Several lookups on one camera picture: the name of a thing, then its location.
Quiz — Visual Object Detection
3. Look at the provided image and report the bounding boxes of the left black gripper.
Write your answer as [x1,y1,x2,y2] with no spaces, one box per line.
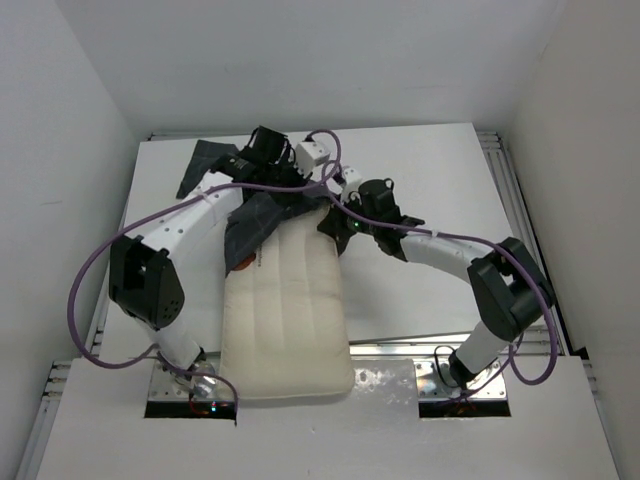
[264,153,312,210]

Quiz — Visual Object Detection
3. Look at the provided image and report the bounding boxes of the aluminium frame rails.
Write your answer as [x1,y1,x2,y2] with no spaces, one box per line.
[42,129,596,416]

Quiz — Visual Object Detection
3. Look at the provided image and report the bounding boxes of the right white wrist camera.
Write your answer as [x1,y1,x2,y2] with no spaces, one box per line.
[336,166,363,203]

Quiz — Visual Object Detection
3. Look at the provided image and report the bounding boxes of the dark plaid pillowcase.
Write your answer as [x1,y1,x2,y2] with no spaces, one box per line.
[176,140,326,275]

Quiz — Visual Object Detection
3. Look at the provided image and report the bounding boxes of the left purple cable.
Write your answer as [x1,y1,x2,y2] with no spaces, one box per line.
[67,129,346,406]

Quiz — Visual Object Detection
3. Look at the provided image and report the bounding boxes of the purple cable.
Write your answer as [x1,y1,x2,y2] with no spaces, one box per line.
[67,129,346,406]
[322,160,560,399]

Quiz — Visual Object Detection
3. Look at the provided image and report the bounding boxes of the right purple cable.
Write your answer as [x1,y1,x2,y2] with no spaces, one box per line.
[322,160,560,399]

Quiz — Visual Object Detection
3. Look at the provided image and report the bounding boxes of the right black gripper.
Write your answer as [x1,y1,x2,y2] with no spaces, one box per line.
[318,191,379,242]

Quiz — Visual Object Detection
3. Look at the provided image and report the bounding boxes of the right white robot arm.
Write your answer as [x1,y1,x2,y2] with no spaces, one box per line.
[318,179,556,389]

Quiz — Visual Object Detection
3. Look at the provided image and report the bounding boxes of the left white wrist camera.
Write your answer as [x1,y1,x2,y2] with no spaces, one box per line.
[294,140,330,177]

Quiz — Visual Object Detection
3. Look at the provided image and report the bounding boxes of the cream pillow with bear print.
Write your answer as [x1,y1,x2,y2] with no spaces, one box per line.
[219,206,354,402]

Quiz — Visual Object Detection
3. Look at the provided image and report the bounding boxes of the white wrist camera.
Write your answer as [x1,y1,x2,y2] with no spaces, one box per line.
[336,166,363,203]
[294,140,330,177]

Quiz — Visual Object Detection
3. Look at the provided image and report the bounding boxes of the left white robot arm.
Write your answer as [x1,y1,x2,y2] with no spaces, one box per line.
[109,127,327,371]

